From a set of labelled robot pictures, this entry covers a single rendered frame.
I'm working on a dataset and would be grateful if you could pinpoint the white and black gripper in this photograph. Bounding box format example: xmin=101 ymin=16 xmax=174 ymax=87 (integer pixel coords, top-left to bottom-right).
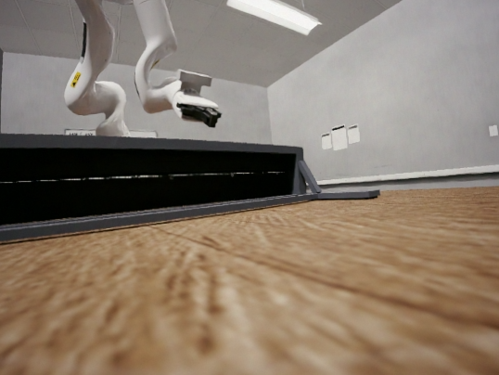
xmin=173 ymin=88 xmax=222 ymax=128

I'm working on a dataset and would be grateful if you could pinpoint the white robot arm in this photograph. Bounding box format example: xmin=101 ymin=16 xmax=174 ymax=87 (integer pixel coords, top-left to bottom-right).
xmin=64 ymin=0 xmax=212 ymax=136

